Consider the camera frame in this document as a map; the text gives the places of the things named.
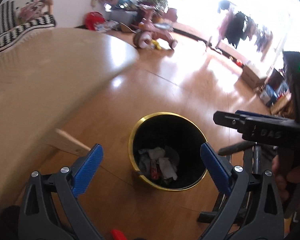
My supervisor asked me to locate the wooden table leg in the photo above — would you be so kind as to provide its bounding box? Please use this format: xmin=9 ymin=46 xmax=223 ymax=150
xmin=54 ymin=128 xmax=92 ymax=158

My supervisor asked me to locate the red bag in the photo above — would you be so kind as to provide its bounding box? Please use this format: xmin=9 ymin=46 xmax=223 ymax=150
xmin=84 ymin=12 xmax=105 ymax=32

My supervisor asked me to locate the blue white paper ball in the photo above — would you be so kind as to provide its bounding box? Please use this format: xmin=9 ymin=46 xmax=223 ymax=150
xmin=138 ymin=148 xmax=165 ymax=175

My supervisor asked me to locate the red plastic object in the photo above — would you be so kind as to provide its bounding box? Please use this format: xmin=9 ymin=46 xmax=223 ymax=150
xmin=111 ymin=229 xmax=128 ymax=240

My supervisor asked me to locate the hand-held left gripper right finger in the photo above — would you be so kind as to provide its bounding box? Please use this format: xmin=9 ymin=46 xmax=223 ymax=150
xmin=200 ymin=142 xmax=285 ymax=240

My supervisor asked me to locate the red wrapper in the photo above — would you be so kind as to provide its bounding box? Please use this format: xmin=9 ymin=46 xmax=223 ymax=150
xmin=150 ymin=166 xmax=161 ymax=180

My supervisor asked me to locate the grey low cabinet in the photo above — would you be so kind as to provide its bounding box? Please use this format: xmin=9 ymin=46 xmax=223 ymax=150
xmin=110 ymin=10 xmax=138 ymax=24

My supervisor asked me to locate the white tissue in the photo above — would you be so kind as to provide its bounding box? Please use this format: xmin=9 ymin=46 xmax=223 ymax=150
xmin=157 ymin=156 xmax=178 ymax=180

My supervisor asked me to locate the pink tricycle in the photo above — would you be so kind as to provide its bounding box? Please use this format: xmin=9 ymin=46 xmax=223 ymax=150
xmin=133 ymin=5 xmax=178 ymax=50

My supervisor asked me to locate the wooden frame sofa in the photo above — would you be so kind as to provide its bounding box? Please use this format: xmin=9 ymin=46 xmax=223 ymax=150
xmin=0 ymin=0 xmax=57 ymax=53

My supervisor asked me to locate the pile of paper scraps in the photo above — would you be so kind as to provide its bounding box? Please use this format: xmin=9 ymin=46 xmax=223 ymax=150
xmin=95 ymin=21 xmax=120 ymax=32

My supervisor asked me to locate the cardboard box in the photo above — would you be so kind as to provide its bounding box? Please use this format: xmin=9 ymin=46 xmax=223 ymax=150
xmin=241 ymin=64 xmax=268 ymax=88

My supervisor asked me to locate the black gold-rimmed trash bin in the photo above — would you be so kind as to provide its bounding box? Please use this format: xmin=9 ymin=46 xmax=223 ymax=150
xmin=128 ymin=112 xmax=208 ymax=193

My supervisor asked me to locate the person's right hand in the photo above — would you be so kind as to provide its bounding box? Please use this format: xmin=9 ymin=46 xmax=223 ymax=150
xmin=271 ymin=155 xmax=300 ymax=202

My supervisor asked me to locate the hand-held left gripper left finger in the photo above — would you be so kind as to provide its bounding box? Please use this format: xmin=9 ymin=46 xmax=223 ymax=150
xmin=18 ymin=144 xmax=108 ymax=240

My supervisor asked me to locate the pink cartoon pillow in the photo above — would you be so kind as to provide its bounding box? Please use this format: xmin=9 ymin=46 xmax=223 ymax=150
xmin=17 ymin=1 xmax=44 ymax=25

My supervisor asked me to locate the black white striped blanket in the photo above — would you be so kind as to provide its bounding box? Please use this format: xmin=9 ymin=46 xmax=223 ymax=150
xmin=0 ymin=0 xmax=57 ymax=52

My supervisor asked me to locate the clothes drying rack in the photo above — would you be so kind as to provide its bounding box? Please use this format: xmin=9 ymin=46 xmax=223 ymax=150
xmin=207 ymin=0 xmax=275 ymax=63

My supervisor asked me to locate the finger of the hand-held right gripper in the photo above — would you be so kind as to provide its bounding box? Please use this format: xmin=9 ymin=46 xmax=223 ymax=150
xmin=235 ymin=109 xmax=297 ymax=122
xmin=213 ymin=110 xmax=252 ymax=133

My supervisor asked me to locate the cardboard piece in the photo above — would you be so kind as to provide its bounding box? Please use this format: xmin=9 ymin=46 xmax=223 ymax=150
xmin=119 ymin=22 xmax=137 ymax=33

